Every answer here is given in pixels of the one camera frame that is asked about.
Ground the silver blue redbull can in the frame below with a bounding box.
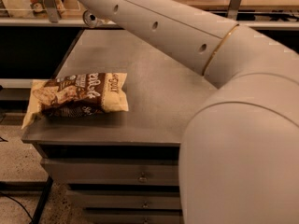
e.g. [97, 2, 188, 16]
[82, 10, 108, 29]

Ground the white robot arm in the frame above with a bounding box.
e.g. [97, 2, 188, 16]
[79, 0, 299, 224]

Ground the grey drawer cabinet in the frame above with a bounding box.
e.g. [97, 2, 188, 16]
[22, 30, 215, 224]

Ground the brown cream chip bag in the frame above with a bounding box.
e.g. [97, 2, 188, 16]
[22, 73, 129, 129]

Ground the metal railing with posts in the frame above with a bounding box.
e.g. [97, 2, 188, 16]
[0, 0, 299, 24]

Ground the cream orange bag behind railing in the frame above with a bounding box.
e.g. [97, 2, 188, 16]
[0, 0, 65, 19]

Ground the black floor cable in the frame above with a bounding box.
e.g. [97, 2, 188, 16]
[0, 189, 35, 224]

